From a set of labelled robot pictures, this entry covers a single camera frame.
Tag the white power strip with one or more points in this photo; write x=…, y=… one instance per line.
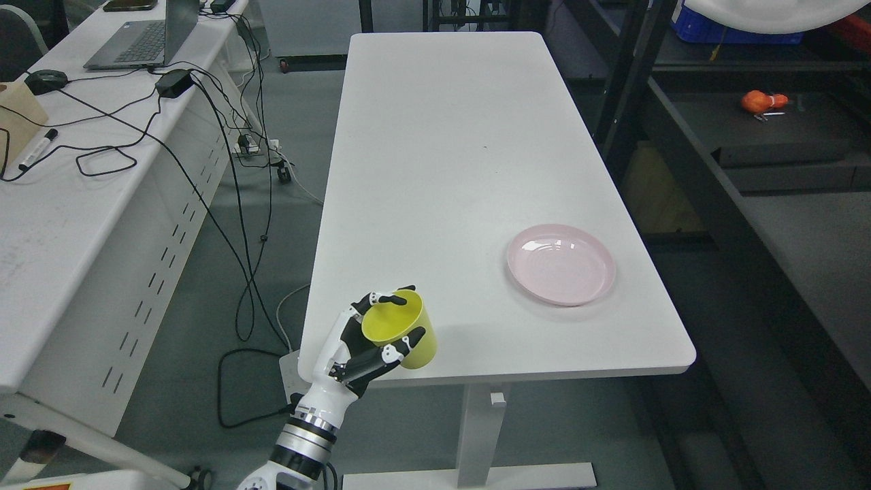
x=249, y=146

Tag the white side desk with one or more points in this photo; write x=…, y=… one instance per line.
x=95, y=236

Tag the yellow plastic cup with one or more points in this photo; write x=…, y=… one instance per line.
x=388, y=322

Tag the black power adapter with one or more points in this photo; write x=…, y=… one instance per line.
x=220, y=6
x=173, y=83

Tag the pink plastic plate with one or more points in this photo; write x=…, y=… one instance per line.
x=560, y=265

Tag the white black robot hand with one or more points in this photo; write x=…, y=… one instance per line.
x=348, y=362

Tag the blue plastic crate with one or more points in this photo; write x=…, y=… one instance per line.
x=694, y=28

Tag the grey office chair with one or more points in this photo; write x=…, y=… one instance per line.
x=22, y=43

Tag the dark metal shelf rack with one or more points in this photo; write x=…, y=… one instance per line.
x=784, y=194

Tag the cardboard box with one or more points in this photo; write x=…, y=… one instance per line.
x=21, y=116

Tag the black computer mouse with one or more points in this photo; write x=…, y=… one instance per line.
x=45, y=81

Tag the grey laptop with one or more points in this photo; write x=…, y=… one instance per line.
x=147, y=43

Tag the black smartphone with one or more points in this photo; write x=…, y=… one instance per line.
x=128, y=5

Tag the orange toy on shelf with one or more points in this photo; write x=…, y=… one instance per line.
x=758, y=102

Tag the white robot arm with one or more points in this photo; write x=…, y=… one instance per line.
x=299, y=457

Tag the black white marker pen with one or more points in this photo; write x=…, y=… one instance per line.
x=39, y=149

